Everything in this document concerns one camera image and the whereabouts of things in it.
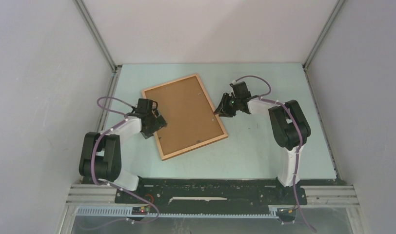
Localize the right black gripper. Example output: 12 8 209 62
213 93 240 118

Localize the brown cardboard backing board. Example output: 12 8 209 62
145 77 224 156

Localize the wooden picture frame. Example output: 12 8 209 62
141 73 229 161

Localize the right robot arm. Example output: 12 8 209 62
214 82 311 204

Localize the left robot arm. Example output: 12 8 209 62
79 98 167 203

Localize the small green circuit board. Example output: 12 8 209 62
131 207 149 215

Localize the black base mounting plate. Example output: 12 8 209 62
134 178 307 215

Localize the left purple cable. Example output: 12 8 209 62
90 96 160 225

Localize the purple cable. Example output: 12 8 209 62
90 96 160 225
235 75 318 233

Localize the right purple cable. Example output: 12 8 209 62
235 75 318 233

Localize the left corner metal post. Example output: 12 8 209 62
73 0 119 131

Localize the corner metal post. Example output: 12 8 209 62
302 0 348 177
73 0 119 131

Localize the aluminium rail frame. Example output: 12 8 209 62
58 179 365 234

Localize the right corner metal post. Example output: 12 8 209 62
302 0 348 177

